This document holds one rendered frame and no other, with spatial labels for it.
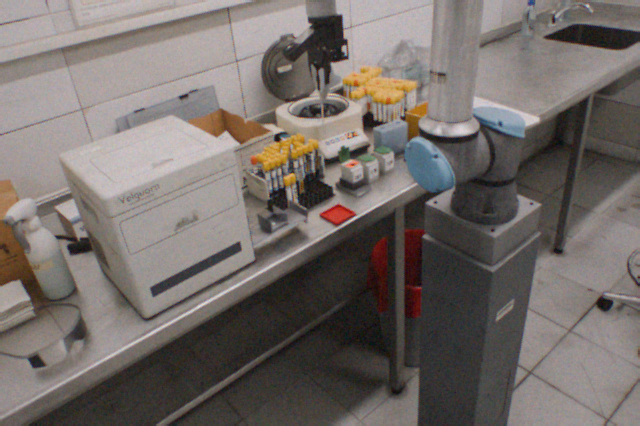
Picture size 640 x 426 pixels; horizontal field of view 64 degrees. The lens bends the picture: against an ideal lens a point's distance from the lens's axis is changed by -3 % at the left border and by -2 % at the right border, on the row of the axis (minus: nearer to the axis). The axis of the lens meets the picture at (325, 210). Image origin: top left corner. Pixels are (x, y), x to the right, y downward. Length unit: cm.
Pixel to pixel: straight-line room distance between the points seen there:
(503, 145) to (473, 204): 15
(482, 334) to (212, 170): 73
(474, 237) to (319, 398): 107
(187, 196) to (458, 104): 55
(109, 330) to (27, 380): 17
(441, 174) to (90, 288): 82
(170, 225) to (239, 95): 86
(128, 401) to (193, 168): 101
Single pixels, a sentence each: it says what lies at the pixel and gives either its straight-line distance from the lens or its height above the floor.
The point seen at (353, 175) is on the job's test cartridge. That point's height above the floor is 93.
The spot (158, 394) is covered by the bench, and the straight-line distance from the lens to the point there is 185.
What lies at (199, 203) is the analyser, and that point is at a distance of 109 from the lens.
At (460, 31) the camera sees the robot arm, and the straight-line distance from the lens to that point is 96.
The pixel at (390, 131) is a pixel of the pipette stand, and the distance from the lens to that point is 159.
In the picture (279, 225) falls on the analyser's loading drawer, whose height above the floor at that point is 93.
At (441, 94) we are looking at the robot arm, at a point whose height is 127.
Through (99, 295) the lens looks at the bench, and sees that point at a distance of 128.
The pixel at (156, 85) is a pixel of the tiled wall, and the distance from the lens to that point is 170.
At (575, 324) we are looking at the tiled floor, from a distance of 242.
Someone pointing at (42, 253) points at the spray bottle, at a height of 100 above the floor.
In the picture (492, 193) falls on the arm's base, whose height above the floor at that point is 102.
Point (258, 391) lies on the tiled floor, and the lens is 212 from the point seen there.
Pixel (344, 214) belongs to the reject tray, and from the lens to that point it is 136.
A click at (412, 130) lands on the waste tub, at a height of 92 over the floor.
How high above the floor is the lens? 161
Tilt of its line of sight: 32 degrees down
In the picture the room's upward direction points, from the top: 5 degrees counter-clockwise
